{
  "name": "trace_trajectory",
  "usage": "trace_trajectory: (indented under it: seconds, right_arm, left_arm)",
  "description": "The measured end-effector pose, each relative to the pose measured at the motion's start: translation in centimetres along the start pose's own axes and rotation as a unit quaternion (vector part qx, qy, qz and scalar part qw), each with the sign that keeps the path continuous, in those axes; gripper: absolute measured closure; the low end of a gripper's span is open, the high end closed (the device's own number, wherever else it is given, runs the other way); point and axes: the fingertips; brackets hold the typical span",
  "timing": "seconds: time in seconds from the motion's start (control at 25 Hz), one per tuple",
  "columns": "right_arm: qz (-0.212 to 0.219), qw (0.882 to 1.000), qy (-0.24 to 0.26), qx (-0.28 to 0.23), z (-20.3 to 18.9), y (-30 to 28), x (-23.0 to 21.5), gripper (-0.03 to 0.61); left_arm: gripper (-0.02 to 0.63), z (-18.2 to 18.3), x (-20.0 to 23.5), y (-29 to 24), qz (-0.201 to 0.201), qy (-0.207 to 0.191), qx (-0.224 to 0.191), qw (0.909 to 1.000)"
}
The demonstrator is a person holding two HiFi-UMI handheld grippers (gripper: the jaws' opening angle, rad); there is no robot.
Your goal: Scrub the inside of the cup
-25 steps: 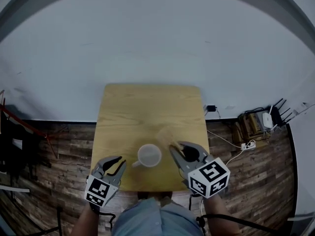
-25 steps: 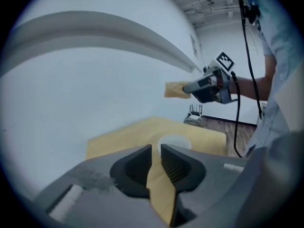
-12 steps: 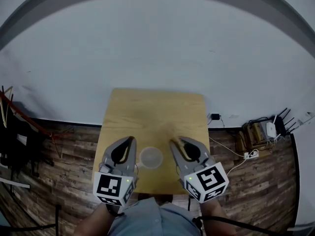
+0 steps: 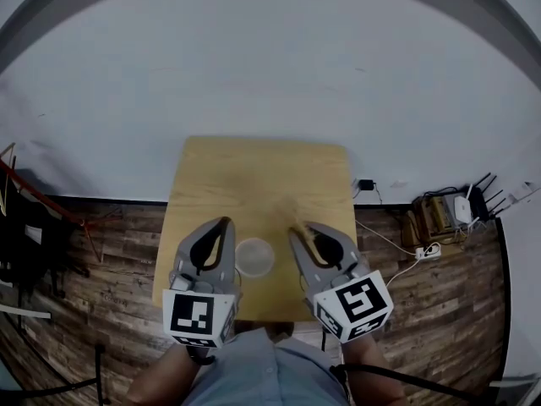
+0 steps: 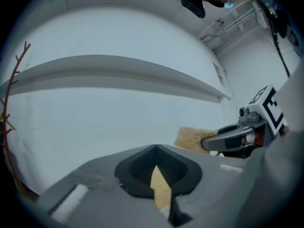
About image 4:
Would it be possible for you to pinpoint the white router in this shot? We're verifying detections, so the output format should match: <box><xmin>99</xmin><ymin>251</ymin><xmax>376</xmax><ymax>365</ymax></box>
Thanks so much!
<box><xmin>453</xmin><ymin>184</ymin><xmax>475</xmax><ymax>224</ymax></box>

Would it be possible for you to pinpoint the person's left forearm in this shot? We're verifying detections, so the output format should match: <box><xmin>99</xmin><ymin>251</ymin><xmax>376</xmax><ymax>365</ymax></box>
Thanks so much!
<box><xmin>125</xmin><ymin>343</ymin><xmax>205</xmax><ymax>406</ymax></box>

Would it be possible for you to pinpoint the black metal frame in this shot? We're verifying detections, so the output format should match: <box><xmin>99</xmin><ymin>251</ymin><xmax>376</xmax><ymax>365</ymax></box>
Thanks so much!
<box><xmin>0</xmin><ymin>301</ymin><xmax>107</xmax><ymax>406</ymax></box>

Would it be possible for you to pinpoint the black router with antennas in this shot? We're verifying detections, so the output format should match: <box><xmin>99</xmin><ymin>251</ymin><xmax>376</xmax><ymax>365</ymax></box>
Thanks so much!
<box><xmin>467</xmin><ymin>173</ymin><xmax>506</xmax><ymax>222</ymax></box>

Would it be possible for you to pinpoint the white power strip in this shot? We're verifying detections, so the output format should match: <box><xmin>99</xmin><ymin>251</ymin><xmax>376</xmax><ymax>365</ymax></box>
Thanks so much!
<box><xmin>414</xmin><ymin>243</ymin><xmax>443</xmax><ymax>262</ymax></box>

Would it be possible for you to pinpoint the light blue shirt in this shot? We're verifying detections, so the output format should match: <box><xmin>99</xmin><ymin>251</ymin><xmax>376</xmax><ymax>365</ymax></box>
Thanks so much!
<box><xmin>180</xmin><ymin>327</ymin><xmax>351</xmax><ymax>406</ymax></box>

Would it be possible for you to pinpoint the black office chair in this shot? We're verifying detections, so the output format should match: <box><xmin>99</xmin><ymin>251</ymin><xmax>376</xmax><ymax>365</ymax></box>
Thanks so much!
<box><xmin>0</xmin><ymin>184</ymin><xmax>92</xmax><ymax>300</ymax></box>

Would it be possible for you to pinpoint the stack of brown cardboard boxes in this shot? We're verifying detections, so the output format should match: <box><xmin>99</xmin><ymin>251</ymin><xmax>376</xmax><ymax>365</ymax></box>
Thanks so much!
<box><xmin>401</xmin><ymin>194</ymin><xmax>462</xmax><ymax>250</ymax></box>

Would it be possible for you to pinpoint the white mug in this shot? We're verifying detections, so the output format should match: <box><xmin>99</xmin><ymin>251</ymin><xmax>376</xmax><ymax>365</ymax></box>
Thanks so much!
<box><xmin>233</xmin><ymin>236</ymin><xmax>276</xmax><ymax>279</ymax></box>

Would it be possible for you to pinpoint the white cable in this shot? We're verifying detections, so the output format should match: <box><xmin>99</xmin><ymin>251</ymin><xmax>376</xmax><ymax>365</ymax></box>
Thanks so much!
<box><xmin>383</xmin><ymin>255</ymin><xmax>424</xmax><ymax>289</ymax></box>
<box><xmin>353</xmin><ymin>219</ymin><xmax>420</xmax><ymax>255</ymax></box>

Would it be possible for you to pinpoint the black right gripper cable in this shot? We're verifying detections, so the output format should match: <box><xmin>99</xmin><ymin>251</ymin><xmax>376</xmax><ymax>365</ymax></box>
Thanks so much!
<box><xmin>328</xmin><ymin>363</ymin><xmax>500</xmax><ymax>406</ymax></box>

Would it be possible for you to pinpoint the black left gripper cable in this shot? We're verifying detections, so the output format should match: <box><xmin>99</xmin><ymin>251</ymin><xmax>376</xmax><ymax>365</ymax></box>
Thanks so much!
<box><xmin>185</xmin><ymin>344</ymin><xmax>217</xmax><ymax>366</ymax></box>

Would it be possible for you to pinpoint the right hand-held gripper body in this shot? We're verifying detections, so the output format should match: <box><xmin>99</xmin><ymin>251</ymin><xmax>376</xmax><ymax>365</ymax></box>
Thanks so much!
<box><xmin>302</xmin><ymin>263</ymin><xmax>396</xmax><ymax>346</ymax></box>

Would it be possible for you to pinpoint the reddish wooden coat rack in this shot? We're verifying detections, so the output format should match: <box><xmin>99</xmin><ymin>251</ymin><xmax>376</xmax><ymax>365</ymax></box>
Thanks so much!
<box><xmin>0</xmin><ymin>141</ymin><xmax>124</xmax><ymax>264</ymax></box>

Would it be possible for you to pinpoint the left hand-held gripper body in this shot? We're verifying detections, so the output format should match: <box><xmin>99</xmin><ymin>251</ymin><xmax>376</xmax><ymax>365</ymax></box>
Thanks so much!
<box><xmin>161</xmin><ymin>264</ymin><xmax>243</xmax><ymax>350</ymax></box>

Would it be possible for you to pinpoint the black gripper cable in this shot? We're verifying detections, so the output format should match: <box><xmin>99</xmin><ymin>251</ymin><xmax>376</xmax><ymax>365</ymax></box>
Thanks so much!
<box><xmin>185</xmin><ymin>344</ymin><xmax>217</xmax><ymax>366</ymax></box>
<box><xmin>328</xmin><ymin>363</ymin><xmax>500</xmax><ymax>406</ymax></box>

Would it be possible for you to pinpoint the white wooden furniture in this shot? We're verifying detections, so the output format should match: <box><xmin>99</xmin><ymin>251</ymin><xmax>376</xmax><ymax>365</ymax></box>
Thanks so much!
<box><xmin>489</xmin><ymin>373</ymin><xmax>541</xmax><ymax>406</ymax></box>

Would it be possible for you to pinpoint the person's right forearm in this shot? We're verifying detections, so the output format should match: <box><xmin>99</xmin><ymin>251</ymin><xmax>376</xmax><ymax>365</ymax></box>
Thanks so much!
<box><xmin>341</xmin><ymin>334</ymin><xmax>410</xmax><ymax>406</ymax></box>

